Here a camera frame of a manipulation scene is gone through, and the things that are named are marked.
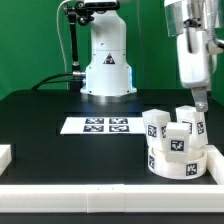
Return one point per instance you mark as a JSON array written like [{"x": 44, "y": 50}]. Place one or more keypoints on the white round stool seat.
[{"x": 195, "y": 167}]

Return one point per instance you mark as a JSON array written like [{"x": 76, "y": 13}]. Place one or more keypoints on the white front fence bar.
[{"x": 111, "y": 198}]

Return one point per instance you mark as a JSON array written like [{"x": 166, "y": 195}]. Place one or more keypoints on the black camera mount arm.
[{"x": 81, "y": 14}]

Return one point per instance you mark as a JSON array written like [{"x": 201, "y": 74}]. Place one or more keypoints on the white left fence piece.
[{"x": 5, "y": 157}]

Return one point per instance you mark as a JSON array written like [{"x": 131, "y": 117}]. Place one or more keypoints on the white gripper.
[{"x": 193, "y": 60}]

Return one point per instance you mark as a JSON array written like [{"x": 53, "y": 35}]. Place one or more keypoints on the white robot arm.
[{"x": 192, "y": 22}]

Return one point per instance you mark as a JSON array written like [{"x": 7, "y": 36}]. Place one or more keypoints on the white marker base sheet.
[{"x": 103, "y": 125}]

